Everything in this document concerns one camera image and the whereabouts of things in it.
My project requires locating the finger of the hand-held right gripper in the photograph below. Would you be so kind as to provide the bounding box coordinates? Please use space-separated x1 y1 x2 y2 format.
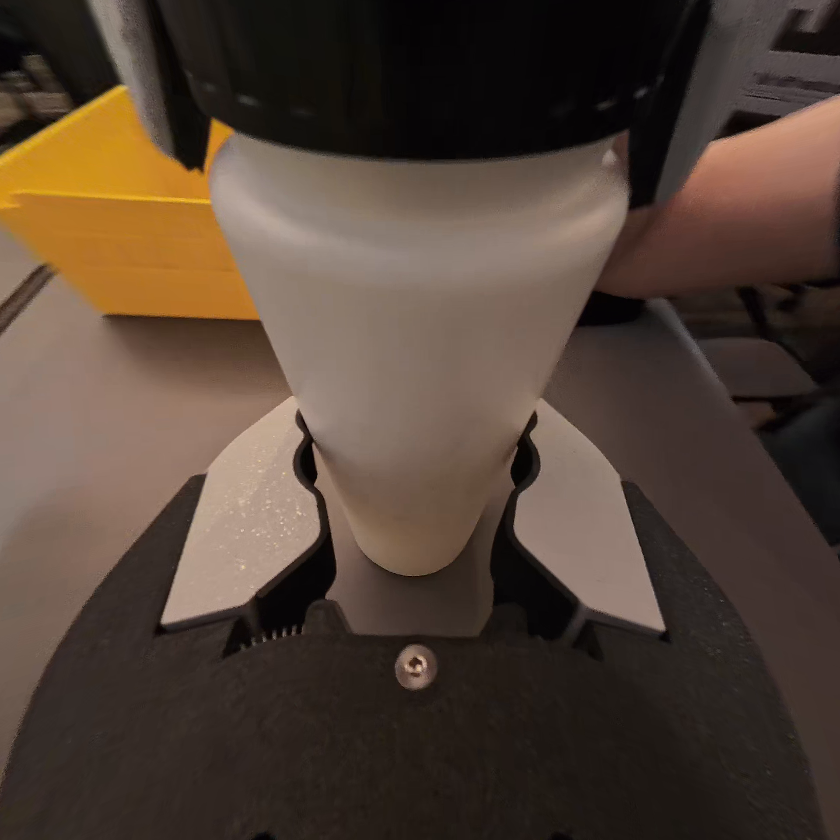
626 0 746 211
85 0 212 173

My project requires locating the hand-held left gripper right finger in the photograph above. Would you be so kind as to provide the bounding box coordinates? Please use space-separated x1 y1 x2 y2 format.
491 400 668 643

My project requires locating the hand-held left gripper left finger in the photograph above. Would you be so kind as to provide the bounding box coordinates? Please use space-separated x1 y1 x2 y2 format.
159 395 337 641

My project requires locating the yellow plastic bin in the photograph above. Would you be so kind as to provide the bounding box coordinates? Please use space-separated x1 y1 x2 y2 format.
0 85 261 322

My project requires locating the white plastic bottle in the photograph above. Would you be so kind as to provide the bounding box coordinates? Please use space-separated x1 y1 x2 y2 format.
209 128 631 577

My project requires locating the black bottle lid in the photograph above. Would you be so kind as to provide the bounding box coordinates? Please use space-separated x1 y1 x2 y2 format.
147 0 697 161

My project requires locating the person's right forearm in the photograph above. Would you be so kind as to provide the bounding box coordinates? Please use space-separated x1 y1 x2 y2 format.
600 95 840 299

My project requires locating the black wrist rest pad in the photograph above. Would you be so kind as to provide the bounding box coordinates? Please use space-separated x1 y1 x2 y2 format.
581 292 647 327

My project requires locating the person's leg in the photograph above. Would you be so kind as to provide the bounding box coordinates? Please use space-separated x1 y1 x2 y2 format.
696 338 821 401

